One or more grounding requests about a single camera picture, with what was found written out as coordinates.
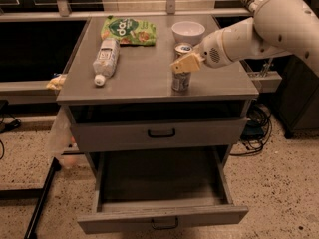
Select black floor cables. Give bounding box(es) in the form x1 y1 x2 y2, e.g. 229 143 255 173
229 103 273 157

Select grey upper drawer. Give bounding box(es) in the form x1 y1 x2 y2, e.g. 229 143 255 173
70 100 247 152

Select grey drawer cabinet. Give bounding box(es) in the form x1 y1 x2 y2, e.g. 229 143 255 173
57 16 258 167

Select black metal floor frame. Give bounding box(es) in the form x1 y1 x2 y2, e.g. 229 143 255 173
0 157 62 239

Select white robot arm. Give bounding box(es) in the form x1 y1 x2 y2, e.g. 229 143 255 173
170 0 319 74

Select grey metal rail frame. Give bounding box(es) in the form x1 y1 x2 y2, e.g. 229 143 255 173
0 71 282 105

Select clear plastic bag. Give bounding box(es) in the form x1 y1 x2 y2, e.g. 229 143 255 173
45 108 78 168

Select grey open middle drawer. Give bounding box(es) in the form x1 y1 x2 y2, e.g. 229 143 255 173
78 147 248 234

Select clear plastic water bottle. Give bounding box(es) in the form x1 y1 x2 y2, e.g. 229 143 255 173
93 38 120 87

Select yellow snack packet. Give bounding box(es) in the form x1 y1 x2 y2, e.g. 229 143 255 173
46 75 67 91

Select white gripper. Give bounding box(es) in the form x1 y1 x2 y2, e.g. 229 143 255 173
170 30 233 74

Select green snack bag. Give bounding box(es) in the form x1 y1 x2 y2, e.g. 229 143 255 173
101 16 157 46

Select white ceramic bowl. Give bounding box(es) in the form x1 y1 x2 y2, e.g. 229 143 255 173
171 21 205 46

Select redbull can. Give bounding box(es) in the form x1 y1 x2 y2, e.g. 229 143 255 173
171 43 192 92

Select black cable left floor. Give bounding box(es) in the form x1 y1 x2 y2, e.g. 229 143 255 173
0 99 22 161

